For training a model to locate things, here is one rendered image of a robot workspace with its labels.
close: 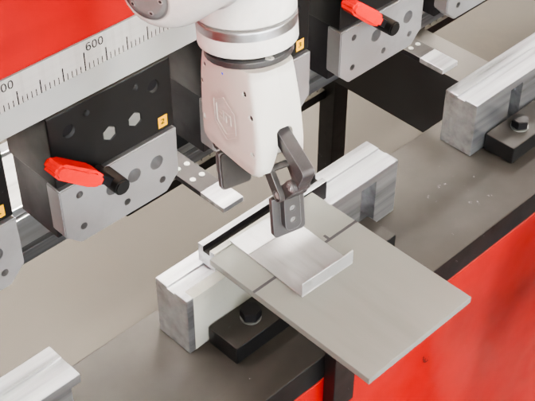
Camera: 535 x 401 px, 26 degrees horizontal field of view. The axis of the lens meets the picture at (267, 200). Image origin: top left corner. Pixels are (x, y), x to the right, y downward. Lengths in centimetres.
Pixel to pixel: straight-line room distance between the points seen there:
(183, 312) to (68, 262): 146
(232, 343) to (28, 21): 58
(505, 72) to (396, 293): 54
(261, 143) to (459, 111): 84
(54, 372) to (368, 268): 39
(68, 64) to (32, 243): 56
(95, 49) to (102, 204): 18
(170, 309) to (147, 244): 145
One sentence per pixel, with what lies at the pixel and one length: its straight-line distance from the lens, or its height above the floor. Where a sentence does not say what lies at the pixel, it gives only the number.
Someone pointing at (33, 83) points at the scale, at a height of 138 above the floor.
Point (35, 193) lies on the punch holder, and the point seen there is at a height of 122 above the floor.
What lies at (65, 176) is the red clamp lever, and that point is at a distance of 108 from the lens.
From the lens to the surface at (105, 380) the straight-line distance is 147.
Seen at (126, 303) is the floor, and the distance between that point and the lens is 276.
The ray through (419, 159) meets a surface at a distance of 177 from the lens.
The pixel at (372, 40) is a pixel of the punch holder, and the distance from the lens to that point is 141.
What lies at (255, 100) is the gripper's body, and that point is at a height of 144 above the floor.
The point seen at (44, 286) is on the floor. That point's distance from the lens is 283.
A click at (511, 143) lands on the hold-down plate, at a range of 178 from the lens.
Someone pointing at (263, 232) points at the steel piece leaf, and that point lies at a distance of 145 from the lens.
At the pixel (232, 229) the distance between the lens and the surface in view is 146.
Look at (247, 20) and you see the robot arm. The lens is 91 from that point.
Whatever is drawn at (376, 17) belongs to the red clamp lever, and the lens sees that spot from 132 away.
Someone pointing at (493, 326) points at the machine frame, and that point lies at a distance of 188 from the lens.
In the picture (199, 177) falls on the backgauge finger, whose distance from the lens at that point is 153.
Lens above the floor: 199
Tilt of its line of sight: 42 degrees down
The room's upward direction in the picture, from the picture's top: straight up
